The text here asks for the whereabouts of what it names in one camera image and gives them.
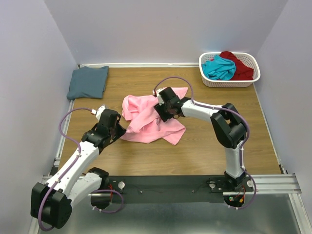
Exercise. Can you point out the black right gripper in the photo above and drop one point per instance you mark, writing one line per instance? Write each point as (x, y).
(163, 116)

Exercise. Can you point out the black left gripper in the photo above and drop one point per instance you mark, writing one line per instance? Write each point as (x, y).
(121, 131)

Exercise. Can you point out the pink t shirt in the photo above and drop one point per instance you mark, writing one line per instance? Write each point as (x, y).
(145, 124)

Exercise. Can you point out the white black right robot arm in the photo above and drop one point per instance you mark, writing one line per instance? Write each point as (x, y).
(230, 128)

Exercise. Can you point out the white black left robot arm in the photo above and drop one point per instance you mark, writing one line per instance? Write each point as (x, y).
(52, 202)

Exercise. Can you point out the folded grey-blue t shirt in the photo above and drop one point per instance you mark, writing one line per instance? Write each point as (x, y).
(88, 82)

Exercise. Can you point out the turquoise t shirt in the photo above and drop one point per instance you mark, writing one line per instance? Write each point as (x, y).
(219, 68)

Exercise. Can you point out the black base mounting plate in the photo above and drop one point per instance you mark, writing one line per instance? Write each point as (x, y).
(172, 189)

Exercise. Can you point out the dark red t shirt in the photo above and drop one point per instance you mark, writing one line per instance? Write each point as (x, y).
(242, 71)

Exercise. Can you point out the white plastic laundry basket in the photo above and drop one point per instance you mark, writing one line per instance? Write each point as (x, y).
(247, 59)

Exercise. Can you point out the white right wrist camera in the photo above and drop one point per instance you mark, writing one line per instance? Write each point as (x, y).
(156, 93)

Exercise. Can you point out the aluminium frame rail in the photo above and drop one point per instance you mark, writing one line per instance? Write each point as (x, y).
(274, 207)

